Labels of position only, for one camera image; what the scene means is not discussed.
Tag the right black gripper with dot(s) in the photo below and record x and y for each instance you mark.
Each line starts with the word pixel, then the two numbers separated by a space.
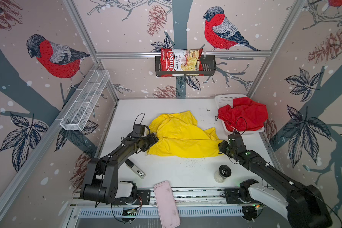
pixel 221 146

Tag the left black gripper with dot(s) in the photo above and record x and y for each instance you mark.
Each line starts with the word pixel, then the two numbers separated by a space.
pixel 152 138

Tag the yellow shorts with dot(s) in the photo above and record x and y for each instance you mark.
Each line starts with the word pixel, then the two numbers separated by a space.
pixel 179 135

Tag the white plastic basket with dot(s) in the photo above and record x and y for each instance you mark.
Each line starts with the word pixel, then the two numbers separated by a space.
pixel 230 114

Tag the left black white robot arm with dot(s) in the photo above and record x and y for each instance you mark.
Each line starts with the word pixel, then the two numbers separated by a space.
pixel 100 183

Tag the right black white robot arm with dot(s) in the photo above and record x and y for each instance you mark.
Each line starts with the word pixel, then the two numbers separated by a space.
pixel 302 206

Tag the red shorts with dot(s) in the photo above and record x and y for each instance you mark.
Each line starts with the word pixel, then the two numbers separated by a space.
pixel 245 114

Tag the jar with black lid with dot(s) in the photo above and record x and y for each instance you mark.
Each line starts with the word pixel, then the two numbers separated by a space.
pixel 222 173

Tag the grey white remote device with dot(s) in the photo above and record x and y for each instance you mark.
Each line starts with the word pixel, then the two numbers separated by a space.
pixel 135 168

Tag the pink silicone case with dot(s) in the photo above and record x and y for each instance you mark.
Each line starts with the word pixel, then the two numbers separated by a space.
pixel 166 205

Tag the red cassava chips bag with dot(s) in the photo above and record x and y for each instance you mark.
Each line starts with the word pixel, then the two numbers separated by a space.
pixel 174 60

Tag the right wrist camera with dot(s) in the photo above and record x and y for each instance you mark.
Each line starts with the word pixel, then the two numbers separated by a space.
pixel 235 139

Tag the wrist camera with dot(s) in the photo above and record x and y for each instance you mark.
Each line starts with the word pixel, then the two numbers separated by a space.
pixel 138 130
pixel 235 139

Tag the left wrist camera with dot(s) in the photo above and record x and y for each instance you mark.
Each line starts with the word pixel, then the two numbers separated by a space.
pixel 138 130

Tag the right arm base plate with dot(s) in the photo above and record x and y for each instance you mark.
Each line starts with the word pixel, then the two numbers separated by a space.
pixel 232 197

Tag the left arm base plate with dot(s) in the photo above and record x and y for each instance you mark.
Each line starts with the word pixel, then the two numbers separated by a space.
pixel 140 197

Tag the white wire wall basket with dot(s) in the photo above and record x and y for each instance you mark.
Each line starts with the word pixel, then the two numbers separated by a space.
pixel 80 111

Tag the black wall shelf basket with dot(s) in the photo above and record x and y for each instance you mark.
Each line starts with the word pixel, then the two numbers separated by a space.
pixel 208 64

